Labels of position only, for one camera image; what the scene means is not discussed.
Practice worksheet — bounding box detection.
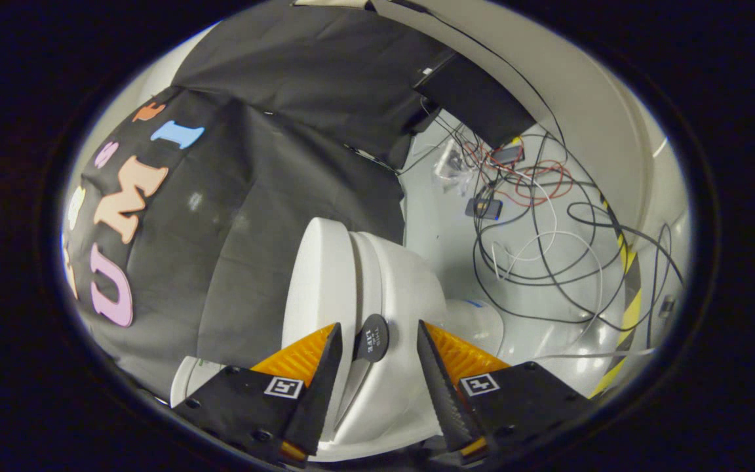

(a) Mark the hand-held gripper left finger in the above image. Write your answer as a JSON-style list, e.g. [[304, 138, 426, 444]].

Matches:
[[171, 321, 344, 467]]

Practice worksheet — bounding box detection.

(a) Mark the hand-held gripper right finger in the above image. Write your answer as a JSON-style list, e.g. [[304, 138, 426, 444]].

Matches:
[[416, 319, 594, 467]]

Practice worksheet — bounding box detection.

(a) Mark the white toilet lid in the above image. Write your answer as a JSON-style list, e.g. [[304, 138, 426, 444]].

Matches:
[[281, 218, 391, 441]]

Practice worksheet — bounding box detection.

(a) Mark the white toilet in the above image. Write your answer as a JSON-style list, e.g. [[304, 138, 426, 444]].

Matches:
[[170, 229, 504, 463]]

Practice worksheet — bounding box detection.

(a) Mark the blue black small device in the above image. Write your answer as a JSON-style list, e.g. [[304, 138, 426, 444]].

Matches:
[[465, 197, 504, 221]]

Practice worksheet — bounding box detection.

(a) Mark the yellow black hazard tape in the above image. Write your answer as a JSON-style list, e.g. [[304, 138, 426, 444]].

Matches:
[[589, 193, 644, 399]]

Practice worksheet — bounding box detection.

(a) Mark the black backdrop cloth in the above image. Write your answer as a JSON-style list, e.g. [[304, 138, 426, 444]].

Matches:
[[62, 0, 463, 401]]

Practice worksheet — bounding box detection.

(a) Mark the clear plastic bag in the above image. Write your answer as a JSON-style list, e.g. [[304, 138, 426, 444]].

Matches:
[[435, 139, 476, 197]]

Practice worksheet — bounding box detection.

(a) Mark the black flat board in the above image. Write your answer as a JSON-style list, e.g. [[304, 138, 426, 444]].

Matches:
[[414, 52, 537, 150]]

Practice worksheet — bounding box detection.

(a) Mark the tangle of floor cables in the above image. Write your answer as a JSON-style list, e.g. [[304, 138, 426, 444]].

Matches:
[[410, 98, 686, 361]]

